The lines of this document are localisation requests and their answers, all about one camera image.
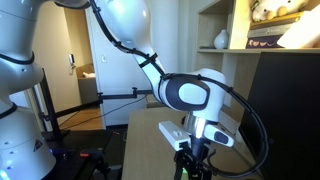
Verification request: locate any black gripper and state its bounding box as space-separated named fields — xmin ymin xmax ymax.
xmin=173 ymin=134 xmax=217 ymax=180

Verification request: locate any white cup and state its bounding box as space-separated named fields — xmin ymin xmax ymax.
xmin=234 ymin=128 xmax=246 ymax=144

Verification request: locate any white keyboard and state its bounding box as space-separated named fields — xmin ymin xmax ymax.
xmin=219 ymin=111 xmax=242 ymax=135

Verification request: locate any black robot cart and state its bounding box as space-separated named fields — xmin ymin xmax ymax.
xmin=41 ymin=128 xmax=129 ymax=180

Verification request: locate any black computer monitor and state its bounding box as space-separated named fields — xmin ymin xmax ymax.
xmin=238 ymin=51 xmax=320 ymax=180

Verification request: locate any light wood shelf unit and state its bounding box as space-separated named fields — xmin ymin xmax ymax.
xmin=191 ymin=0 xmax=320 ymax=180

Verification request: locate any beige sofa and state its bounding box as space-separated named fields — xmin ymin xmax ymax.
xmin=75 ymin=63 xmax=99 ymax=105

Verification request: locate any white vase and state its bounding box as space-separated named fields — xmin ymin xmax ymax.
xmin=213 ymin=29 xmax=230 ymax=50

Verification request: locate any purple book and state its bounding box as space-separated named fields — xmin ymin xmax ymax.
xmin=245 ymin=34 xmax=284 ymax=50

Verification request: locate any black tripod pole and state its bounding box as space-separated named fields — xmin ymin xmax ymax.
xmin=39 ymin=68 xmax=101 ymax=141

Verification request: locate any grey book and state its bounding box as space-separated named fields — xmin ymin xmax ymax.
xmin=247 ymin=23 xmax=294 ymax=38

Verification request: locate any yellow book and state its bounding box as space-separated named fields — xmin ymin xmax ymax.
xmin=249 ymin=11 xmax=304 ymax=31

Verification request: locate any white plush toy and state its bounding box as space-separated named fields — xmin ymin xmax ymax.
xmin=250 ymin=0 xmax=309 ymax=23

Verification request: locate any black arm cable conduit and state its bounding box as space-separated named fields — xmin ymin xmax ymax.
xmin=88 ymin=0 xmax=270 ymax=179

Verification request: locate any thin black cable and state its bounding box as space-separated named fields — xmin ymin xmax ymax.
xmin=59 ymin=94 xmax=149 ymax=132

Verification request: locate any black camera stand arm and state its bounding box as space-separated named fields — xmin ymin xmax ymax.
xmin=97 ymin=87 xmax=154 ymax=105

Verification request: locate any door handle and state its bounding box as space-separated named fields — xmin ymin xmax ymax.
xmin=68 ymin=53 xmax=77 ymax=76

